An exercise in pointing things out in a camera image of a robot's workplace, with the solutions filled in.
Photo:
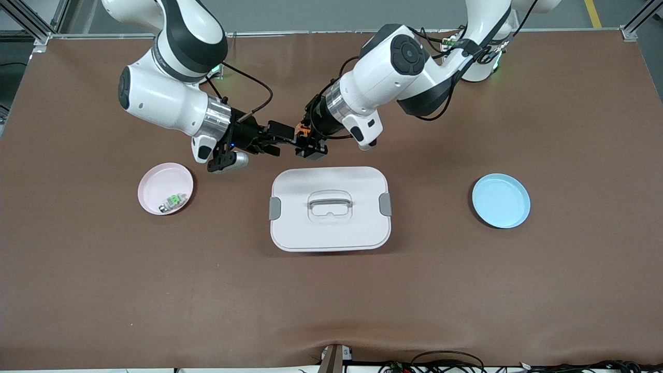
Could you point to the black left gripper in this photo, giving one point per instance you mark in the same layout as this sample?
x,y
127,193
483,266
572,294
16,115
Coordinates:
x,y
317,118

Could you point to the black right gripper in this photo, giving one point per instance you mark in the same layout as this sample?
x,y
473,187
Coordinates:
x,y
245,131

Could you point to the orange and black switch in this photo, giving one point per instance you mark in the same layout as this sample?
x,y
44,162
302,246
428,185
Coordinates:
x,y
302,132

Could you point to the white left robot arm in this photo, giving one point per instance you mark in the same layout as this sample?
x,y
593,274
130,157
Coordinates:
x,y
393,67

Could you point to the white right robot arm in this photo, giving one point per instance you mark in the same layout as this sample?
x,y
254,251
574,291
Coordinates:
x,y
160,98

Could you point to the grey box latch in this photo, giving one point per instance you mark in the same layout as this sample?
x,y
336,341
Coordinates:
x,y
386,204
274,208

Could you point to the white lidded storage box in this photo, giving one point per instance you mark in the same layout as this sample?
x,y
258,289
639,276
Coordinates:
x,y
331,233

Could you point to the pink round plate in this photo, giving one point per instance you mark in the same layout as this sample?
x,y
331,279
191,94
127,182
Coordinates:
x,y
155,186

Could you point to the brown table mat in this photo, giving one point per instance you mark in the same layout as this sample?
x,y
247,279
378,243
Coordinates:
x,y
331,300

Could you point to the light blue round plate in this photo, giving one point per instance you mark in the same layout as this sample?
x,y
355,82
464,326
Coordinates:
x,y
500,202

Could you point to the green and silver switch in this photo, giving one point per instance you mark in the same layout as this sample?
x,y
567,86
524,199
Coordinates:
x,y
176,200

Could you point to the camera mount post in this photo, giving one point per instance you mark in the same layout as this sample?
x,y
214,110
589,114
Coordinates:
x,y
331,362

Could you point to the aluminium frame post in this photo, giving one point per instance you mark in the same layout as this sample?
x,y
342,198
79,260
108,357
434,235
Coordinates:
x,y
629,33
41,35

